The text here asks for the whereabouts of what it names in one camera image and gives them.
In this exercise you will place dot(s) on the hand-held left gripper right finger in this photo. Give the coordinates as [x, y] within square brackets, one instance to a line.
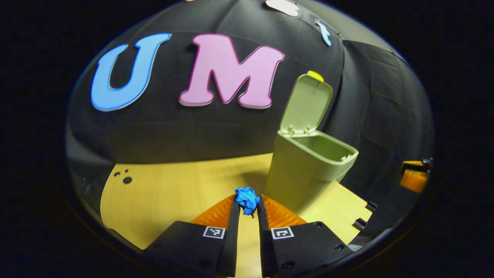
[264, 243]

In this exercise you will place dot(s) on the small black bracket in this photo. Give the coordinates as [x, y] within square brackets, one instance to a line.
[371, 205]
[360, 223]

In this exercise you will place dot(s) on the blue paper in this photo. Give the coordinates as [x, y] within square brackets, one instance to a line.
[247, 199]

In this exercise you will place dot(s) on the light green desktop garbage bin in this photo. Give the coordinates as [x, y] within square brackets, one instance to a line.
[301, 170]

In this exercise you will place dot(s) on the wooden desktop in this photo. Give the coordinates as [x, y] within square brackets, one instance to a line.
[173, 193]

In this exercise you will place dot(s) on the black backdrop cloth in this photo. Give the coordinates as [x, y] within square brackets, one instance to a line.
[193, 127]

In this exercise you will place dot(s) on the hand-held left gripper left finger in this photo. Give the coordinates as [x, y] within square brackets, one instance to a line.
[230, 243]

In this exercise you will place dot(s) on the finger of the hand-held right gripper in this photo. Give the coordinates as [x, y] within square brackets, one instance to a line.
[415, 180]

